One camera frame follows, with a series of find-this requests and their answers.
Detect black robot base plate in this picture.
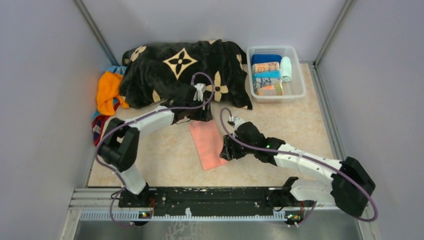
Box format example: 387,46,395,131
118,187,313,217

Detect white slotted cable duct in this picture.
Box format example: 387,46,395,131
79,210,288,222

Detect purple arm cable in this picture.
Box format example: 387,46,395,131
219,106,380,223
93,71,216,229

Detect black floral blanket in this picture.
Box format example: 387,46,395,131
119,39,253,110

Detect white plastic basket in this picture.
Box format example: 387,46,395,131
246,46,306,104

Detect light blue rolled towel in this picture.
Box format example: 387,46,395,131
252,70,281,79

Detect beige orange rolled towel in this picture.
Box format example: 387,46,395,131
251,61,280,74

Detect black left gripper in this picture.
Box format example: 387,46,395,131
185,96,213,122

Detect red blue patterned towel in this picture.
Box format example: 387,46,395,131
91,66,126,146

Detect dark blue rolled towel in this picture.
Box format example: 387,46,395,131
250,54,283,65

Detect grey patterned rolled towel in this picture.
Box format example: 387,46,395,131
252,77,281,91

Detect orange green rolled towel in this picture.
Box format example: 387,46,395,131
256,82,284,96

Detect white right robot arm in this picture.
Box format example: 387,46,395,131
220,116,376,218

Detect mint white rolled towel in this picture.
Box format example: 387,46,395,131
280,56,293,82

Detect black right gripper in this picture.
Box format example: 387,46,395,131
220,131,257,160

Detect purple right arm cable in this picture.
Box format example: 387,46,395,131
219,106,380,223

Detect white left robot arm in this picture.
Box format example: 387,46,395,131
96,83,213,207

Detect pink panda towel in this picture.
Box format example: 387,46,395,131
188,120,228,171

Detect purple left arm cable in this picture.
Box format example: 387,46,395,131
93,71,216,229

